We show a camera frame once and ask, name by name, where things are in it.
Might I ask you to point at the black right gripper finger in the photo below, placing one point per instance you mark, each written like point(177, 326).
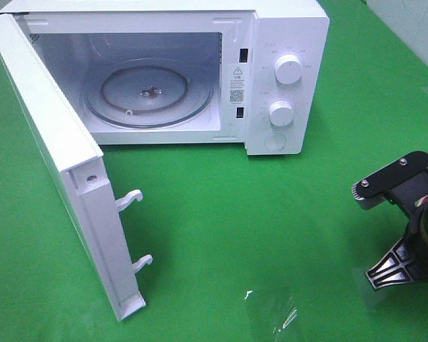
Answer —
point(396, 267)

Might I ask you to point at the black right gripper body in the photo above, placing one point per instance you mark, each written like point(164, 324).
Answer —
point(416, 245)

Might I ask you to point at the round microwave door button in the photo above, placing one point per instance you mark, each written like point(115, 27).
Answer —
point(275, 142)

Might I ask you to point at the white microwave knob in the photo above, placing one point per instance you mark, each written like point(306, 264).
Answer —
point(288, 68)
point(281, 113)

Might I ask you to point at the white microwave door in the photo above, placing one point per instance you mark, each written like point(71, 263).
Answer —
point(75, 162)

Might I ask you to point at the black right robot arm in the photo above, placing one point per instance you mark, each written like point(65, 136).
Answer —
point(404, 183)

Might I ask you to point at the green table cloth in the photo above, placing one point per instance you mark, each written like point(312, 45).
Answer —
point(219, 223)

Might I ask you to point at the white microwave oven body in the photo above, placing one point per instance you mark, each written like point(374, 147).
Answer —
point(239, 40)

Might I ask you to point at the glass microwave turntable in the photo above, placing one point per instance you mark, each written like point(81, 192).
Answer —
point(148, 93)

